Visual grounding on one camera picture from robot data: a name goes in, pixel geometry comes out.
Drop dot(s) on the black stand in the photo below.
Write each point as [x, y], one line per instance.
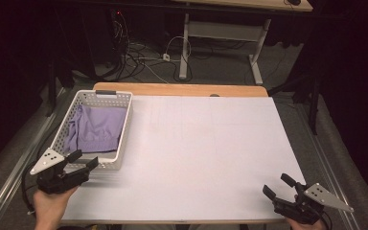
[313, 96]
[51, 92]

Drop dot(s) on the person's right hand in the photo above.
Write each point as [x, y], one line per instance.
[303, 226]

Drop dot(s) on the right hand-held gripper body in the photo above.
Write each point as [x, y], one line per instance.
[300, 207]

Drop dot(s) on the person's left hand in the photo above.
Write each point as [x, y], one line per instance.
[49, 207]

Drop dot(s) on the desk with white legs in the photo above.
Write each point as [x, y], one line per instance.
[223, 31]

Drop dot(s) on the white table mat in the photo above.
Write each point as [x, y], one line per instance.
[220, 153]

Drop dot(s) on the wooden table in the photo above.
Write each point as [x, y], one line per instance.
[179, 89]

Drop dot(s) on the white perforated plastic basket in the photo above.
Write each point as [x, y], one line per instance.
[124, 137]

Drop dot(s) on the black computer mouse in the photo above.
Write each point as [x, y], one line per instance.
[294, 2]

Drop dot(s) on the white power adapter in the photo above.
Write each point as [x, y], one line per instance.
[166, 57]

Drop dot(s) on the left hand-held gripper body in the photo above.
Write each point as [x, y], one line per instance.
[52, 179]

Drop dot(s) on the metal floor rail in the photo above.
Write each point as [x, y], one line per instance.
[16, 163]
[326, 172]

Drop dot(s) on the purple shorts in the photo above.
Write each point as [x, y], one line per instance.
[97, 129]

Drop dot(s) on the dark table grommet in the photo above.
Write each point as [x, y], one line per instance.
[214, 95]

